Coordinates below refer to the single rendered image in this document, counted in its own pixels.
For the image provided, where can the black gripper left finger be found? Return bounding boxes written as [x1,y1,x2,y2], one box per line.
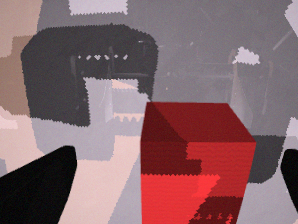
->
[0,145,77,224]

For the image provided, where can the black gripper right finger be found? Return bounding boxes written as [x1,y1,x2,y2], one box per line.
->
[279,148,298,212]

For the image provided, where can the red block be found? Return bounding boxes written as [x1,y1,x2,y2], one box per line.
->
[140,101,257,224]

